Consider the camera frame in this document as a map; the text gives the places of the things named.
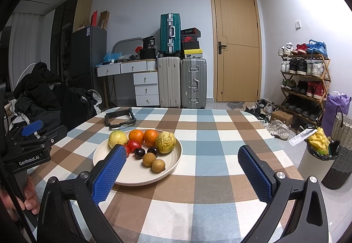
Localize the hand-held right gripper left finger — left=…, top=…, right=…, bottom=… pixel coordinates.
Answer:
left=37, top=144, right=127, bottom=243

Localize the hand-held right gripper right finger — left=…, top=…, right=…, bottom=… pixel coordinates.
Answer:
left=238, top=145, right=330, bottom=243

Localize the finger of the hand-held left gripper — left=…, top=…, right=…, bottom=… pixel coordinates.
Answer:
left=21, top=120, right=44, bottom=137
left=33, top=125, right=68, bottom=150

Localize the cream round plate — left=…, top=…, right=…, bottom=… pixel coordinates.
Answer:
left=93, top=129, right=183, bottom=185

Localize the smooth yellow fruit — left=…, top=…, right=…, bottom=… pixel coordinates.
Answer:
left=108, top=130, right=128, bottom=149

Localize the wrinkled yellow-green fruit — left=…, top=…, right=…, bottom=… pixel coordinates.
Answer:
left=155, top=131, right=176, bottom=154

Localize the person's left hand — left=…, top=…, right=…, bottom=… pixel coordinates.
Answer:
left=0, top=176, right=39, bottom=221

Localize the pile of dark clothes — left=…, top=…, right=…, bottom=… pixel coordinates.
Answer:
left=12, top=61, right=102, bottom=133

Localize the brown longan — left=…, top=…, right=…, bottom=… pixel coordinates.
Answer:
left=151, top=159, right=166, bottom=172
left=142, top=153, right=157, bottom=167

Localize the orange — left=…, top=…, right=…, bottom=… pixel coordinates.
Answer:
left=143, top=129, right=159, bottom=147
left=128, top=129, right=145, bottom=144

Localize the heap of loose sneakers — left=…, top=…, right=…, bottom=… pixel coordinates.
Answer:
left=243, top=98, right=292, bottom=140

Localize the checkered tablecloth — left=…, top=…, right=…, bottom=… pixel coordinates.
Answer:
left=27, top=107, right=306, bottom=243

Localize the white trash bin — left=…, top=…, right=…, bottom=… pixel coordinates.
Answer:
left=297, top=133, right=340, bottom=177

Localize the white paper receipt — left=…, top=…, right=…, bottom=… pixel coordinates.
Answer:
left=288, top=128, right=315, bottom=147

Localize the small cardboard box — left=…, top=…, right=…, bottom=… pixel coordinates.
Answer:
left=271, top=110, right=293, bottom=126

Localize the grey doormat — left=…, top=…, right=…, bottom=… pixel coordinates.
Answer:
left=227, top=101, right=249, bottom=111

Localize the yellow crumpled wrapper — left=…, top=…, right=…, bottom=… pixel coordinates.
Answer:
left=309, top=127, right=330, bottom=154

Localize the white curtain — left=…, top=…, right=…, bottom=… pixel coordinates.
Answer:
left=8, top=12, right=43, bottom=86

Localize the woven basket bag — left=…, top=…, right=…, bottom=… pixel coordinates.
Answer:
left=321, top=105, right=352, bottom=190

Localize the dark grey refrigerator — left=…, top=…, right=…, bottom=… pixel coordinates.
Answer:
left=70, top=25, right=107, bottom=95

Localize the tall dark cabinet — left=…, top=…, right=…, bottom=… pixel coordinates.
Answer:
left=51, top=0, right=92, bottom=86

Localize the blue plastic bag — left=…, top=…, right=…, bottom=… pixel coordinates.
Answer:
left=104, top=51, right=123, bottom=63

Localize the purple gift bag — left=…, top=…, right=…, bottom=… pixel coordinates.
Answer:
left=321, top=91, right=352, bottom=137

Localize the white desk with drawers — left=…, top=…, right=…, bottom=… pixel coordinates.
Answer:
left=96, top=59, right=160, bottom=107

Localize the beige suitcase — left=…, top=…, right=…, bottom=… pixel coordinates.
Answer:
left=157, top=56, right=181, bottom=108

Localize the wooden door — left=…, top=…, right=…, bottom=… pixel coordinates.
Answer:
left=209, top=0, right=262, bottom=103

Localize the grey rounded mirror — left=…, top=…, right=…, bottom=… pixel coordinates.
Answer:
left=114, top=37, right=143, bottom=59

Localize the grey suitcase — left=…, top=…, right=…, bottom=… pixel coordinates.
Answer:
left=180, top=58, right=207, bottom=109

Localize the black storage box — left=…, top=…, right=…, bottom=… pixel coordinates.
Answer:
left=139, top=49, right=157, bottom=60

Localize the brown cardboard piece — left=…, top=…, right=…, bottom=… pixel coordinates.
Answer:
left=99, top=11, right=110, bottom=30

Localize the black printed bag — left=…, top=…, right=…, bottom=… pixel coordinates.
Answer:
left=142, top=36, right=157, bottom=49

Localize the teal suitcase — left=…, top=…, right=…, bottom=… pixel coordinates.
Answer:
left=160, top=13, right=182, bottom=54

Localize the black frame stand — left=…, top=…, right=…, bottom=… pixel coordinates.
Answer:
left=104, top=108, right=137, bottom=130

